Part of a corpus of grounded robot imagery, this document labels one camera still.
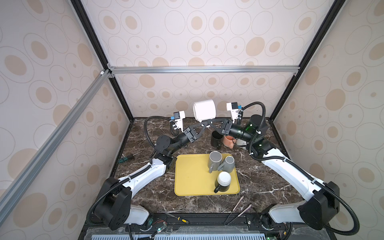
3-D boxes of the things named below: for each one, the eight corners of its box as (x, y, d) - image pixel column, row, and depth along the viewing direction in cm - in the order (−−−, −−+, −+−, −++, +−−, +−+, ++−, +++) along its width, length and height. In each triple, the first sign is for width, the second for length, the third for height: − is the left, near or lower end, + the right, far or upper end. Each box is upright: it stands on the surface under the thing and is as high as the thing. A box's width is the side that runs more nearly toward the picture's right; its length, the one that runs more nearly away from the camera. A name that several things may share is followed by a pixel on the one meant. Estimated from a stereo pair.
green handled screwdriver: (118, 163, 97) (117, 162, 95) (118, 161, 98) (117, 159, 96) (142, 154, 101) (142, 152, 99) (142, 152, 102) (141, 150, 101)
